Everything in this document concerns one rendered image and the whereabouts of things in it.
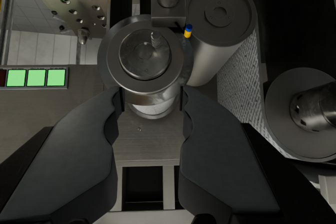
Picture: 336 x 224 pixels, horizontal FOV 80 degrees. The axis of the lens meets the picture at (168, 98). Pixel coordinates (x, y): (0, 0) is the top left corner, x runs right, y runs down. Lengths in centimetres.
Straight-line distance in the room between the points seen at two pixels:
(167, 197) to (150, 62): 45
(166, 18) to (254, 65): 16
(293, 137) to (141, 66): 25
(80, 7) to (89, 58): 241
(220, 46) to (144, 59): 12
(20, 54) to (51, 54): 36
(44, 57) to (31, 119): 243
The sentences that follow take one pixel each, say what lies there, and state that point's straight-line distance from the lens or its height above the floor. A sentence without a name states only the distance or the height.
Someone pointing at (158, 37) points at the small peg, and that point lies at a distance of 28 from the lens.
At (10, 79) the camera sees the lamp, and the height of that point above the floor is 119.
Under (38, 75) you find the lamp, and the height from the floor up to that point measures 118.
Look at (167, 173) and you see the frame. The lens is 64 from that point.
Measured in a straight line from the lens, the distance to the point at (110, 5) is 37.
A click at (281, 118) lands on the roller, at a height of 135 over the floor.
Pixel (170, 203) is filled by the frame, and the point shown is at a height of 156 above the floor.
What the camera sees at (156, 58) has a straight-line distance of 29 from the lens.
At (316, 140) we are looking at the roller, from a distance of 38.
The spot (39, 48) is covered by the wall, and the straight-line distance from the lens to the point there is 319.
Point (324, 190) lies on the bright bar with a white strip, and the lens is 35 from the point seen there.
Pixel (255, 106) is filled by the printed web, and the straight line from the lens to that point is 36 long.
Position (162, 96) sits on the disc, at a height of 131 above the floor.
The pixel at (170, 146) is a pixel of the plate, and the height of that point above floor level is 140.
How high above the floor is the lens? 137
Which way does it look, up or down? 10 degrees down
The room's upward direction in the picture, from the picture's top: 179 degrees clockwise
